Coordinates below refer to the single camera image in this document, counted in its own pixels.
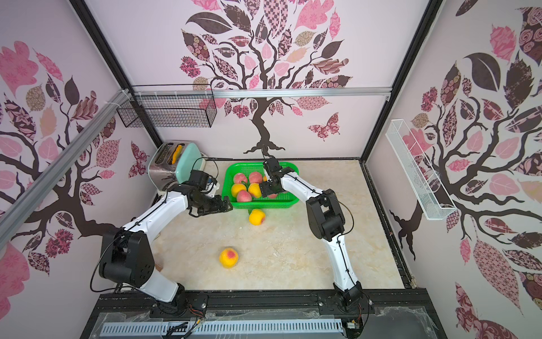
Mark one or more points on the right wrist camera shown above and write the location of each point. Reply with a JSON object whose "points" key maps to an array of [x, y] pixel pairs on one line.
{"points": [[273, 165]]}

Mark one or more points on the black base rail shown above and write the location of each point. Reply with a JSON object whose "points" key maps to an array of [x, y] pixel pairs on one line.
{"points": [[326, 302]]}

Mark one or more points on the aluminium frame bar left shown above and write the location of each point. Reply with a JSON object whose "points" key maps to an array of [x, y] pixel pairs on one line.
{"points": [[22, 208]]}

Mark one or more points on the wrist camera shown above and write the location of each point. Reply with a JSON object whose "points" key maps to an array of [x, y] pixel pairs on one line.
{"points": [[202, 181], [273, 165]]}

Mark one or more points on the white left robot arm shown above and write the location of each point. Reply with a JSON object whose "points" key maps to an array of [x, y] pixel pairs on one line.
{"points": [[126, 255]]}

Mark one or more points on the aluminium frame bar back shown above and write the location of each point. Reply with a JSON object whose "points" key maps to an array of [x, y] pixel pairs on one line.
{"points": [[296, 92]]}

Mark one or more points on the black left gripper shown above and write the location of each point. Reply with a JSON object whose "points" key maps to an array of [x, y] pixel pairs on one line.
{"points": [[216, 207]]}

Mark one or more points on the aluminium frame bar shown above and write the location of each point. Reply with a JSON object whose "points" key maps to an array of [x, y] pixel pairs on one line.
{"points": [[296, 92], [22, 208]]}

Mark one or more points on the large pink peach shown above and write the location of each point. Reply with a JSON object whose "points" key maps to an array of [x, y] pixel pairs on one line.
{"points": [[255, 178]]}

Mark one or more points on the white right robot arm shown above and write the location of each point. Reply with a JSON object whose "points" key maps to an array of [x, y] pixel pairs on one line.
{"points": [[326, 222]]}

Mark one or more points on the yellow red peach front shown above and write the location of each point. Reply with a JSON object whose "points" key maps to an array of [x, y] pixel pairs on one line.
{"points": [[229, 258]]}

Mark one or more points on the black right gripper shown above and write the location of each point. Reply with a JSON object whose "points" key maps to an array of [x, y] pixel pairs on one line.
{"points": [[268, 188]]}

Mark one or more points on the white vented cable duct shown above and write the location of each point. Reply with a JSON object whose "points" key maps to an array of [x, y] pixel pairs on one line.
{"points": [[221, 329]]}

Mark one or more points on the green plastic basket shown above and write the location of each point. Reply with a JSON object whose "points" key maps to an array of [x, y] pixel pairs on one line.
{"points": [[283, 200]]}

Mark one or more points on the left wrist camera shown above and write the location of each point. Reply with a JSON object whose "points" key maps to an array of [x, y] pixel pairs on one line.
{"points": [[202, 181]]}

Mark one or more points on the black wire wall basket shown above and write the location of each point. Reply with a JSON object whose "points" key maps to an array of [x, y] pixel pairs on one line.
{"points": [[190, 106]]}

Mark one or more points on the white wire wall shelf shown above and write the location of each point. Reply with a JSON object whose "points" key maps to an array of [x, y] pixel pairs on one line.
{"points": [[423, 178]]}

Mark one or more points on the mint green toaster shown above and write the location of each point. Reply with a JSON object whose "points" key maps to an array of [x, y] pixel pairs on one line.
{"points": [[173, 162]]}

